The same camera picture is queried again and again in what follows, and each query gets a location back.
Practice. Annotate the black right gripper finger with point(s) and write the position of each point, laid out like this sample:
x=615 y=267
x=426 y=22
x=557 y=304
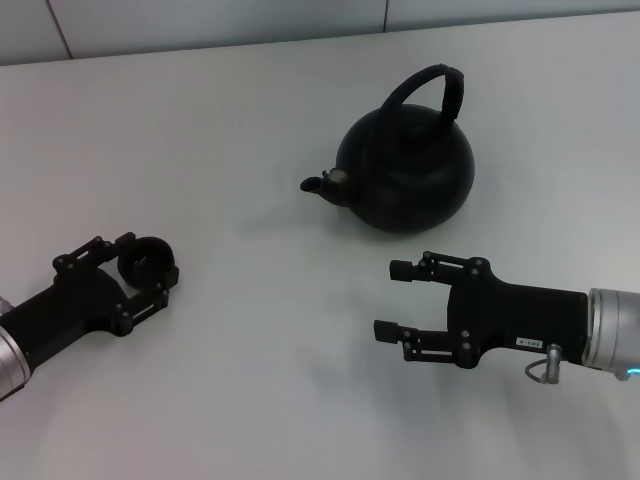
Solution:
x=425 y=345
x=430 y=267

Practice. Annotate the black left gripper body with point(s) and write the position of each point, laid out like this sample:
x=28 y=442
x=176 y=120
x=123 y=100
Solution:
x=65 y=305

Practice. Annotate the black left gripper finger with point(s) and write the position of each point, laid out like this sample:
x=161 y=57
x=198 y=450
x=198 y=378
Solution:
x=155 y=300
x=90 y=248

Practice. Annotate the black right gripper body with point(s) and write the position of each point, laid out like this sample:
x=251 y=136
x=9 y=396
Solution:
x=515 y=315

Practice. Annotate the small black teacup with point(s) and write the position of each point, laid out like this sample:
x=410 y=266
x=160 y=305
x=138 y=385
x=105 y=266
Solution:
x=161 y=256

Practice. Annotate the black round teapot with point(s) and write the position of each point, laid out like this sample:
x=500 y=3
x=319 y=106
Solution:
x=410 y=170

